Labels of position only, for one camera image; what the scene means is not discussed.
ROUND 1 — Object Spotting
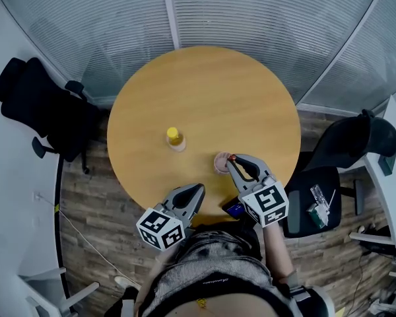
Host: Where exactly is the person's white shoe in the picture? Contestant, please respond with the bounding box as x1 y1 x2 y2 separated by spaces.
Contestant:
113 275 141 292

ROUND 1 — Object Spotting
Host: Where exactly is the green packet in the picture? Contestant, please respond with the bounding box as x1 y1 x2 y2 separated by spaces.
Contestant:
307 203 329 228

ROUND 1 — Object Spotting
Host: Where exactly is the grey elbow strap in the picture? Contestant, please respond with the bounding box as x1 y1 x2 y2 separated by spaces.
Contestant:
279 268 300 287

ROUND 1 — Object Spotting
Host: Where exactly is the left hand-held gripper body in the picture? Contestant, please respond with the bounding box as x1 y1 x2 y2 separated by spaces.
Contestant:
135 202 195 252

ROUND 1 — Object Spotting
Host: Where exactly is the glass partition with blinds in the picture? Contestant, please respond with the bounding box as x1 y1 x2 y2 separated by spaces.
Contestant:
0 0 396 116

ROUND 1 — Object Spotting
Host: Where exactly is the person's torso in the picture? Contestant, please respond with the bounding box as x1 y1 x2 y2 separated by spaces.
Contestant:
105 223 335 317

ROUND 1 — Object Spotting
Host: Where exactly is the person's left forearm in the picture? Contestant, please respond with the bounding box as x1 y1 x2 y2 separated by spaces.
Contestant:
151 248 183 279

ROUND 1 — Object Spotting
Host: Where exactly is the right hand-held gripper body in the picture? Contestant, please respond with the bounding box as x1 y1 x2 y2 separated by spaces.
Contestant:
222 173 290 228

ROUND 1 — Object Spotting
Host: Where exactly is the yellow-capped clear bottle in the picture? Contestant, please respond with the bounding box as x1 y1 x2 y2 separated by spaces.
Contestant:
165 127 187 153

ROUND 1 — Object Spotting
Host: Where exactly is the white curved desk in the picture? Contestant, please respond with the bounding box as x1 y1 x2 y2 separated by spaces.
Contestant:
348 94 396 250

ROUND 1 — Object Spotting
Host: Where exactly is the dark green box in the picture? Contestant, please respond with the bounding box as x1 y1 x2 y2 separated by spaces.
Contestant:
378 153 396 178

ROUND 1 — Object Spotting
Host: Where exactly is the white metal frame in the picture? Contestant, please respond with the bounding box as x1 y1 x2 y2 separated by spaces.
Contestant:
18 265 100 317

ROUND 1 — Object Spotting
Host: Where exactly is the person's right forearm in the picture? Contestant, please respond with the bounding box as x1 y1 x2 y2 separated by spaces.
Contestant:
261 224 297 279

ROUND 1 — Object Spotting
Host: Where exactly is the pink cup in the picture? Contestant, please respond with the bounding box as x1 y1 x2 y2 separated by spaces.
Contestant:
213 151 234 176

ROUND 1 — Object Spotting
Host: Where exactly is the white floor cable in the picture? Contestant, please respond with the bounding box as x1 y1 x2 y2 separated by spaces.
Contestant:
36 193 143 291

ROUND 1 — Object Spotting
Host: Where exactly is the black office chair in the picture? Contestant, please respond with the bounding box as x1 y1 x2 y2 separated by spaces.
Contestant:
281 108 396 240
0 57 102 175

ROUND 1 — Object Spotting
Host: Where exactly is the clear plastic packaging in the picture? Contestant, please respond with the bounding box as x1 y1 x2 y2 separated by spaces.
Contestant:
310 184 331 216

